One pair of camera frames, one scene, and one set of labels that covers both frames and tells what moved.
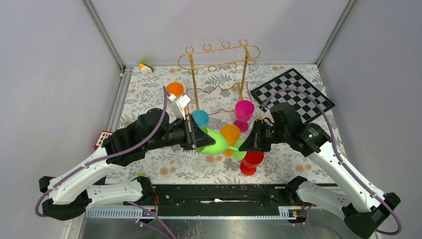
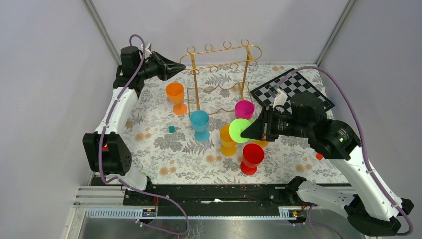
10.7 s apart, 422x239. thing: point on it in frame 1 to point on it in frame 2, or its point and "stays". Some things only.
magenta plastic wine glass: [244, 110] stays
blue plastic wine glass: [201, 117] stays
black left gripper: [199, 138] to [167, 67]
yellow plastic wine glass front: [232, 133] stays
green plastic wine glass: [221, 145] to [237, 127]
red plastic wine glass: [249, 165] stays
